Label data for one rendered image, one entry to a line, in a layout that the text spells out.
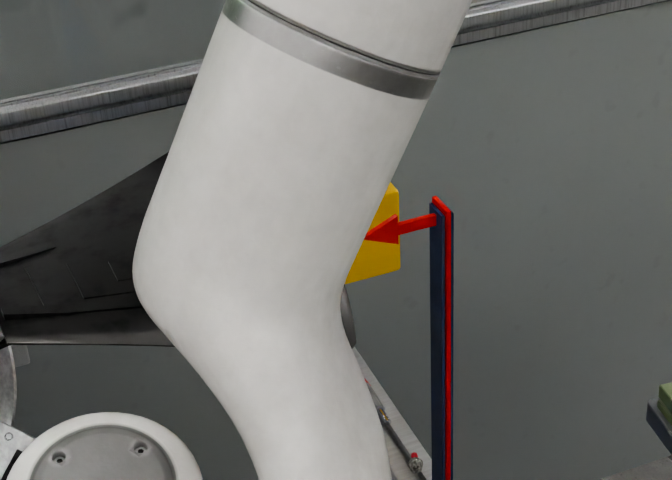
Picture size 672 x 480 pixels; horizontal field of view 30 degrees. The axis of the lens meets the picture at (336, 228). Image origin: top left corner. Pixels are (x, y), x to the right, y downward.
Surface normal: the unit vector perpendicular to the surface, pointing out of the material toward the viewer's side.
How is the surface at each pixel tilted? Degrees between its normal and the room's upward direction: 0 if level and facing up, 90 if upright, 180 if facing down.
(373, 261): 90
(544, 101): 90
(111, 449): 16
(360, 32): 77
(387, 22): 82
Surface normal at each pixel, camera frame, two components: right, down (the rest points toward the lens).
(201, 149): -0.69, -0.07
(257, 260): 0.07, 0.32
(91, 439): 0.05, -0.73
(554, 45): 0.37, 0.48
